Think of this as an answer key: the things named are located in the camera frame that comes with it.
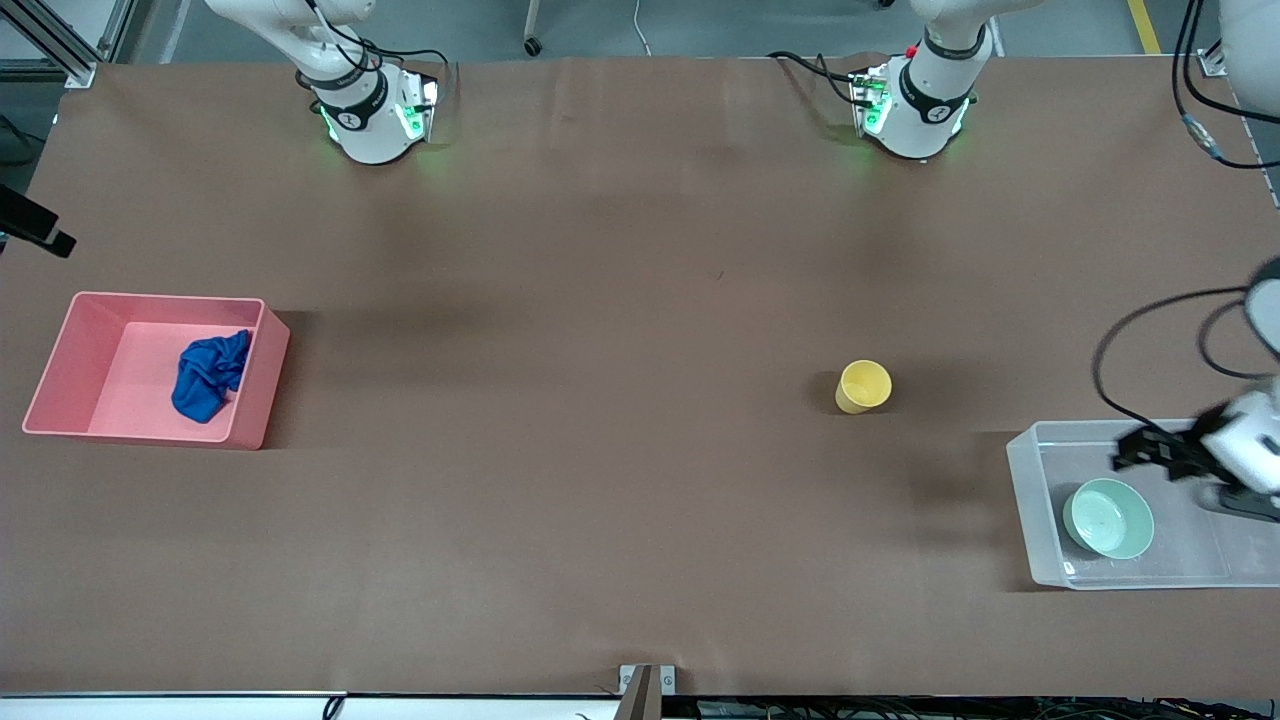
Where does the clear plastic storage box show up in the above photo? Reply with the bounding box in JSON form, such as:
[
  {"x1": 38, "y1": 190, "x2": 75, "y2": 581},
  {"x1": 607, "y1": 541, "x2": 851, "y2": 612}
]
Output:
[{"x1": 1006, "y1": 417, "x2": 1280, "y2": 591}]

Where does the metal table edge bracket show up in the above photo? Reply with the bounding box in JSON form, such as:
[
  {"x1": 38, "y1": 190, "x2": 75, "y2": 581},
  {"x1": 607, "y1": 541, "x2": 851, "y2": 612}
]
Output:
[{"x1": 617, "y1": 664, "x2": 677, "y2": 720}]

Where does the black right base cable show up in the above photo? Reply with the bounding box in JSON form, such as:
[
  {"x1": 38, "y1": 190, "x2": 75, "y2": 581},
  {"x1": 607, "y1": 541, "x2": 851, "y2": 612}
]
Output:
[{"x1": 300, "y1": 0, "x2": 451, "y2": 113}]

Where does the blue cloth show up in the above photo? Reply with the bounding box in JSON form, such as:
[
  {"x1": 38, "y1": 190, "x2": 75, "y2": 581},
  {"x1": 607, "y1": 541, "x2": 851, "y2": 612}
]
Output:
[{"x1": 171, "y1": 329, "x2": 252, "y2": 424}]

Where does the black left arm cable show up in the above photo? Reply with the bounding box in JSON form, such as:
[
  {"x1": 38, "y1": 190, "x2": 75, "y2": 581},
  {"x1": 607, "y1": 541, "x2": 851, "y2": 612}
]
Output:
[{"x1": 1094, "y1": 0, "x2": 1280, "y2": 443}]

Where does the black base cable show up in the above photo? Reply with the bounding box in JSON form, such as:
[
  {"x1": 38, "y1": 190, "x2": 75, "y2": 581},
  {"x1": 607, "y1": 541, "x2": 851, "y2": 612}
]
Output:
[
  {"x1": 300, "y1": 0, "x2": 451, "y2": 113},
  {"x1": 767, "y1": 50, "x2": 873, "y2": 107}
]

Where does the yellow plastic cup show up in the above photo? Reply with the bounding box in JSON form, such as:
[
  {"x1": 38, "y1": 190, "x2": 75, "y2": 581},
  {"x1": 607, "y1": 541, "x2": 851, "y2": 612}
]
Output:
[{"x1": 835, "y1": 360, "x2": 893, "y2": 415}]

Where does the black left base cable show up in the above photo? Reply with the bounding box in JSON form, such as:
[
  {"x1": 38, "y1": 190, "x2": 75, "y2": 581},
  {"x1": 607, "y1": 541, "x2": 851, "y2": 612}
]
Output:
[{"x1": 767, "y1": 50, "x2": 873, "y2": 107}]

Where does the mint green bowl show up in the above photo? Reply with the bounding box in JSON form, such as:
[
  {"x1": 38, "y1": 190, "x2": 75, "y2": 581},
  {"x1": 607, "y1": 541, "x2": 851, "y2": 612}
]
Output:
[{"x1": 1062, "y1": 478, "x2": 1156, "y2": 560}]

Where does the pink plastic bin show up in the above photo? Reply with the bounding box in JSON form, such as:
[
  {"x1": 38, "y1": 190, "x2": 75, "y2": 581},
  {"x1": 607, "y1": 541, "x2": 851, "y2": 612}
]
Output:
[{"x1": 22, "y1": 291, "x2": 291, "y2": 451}]

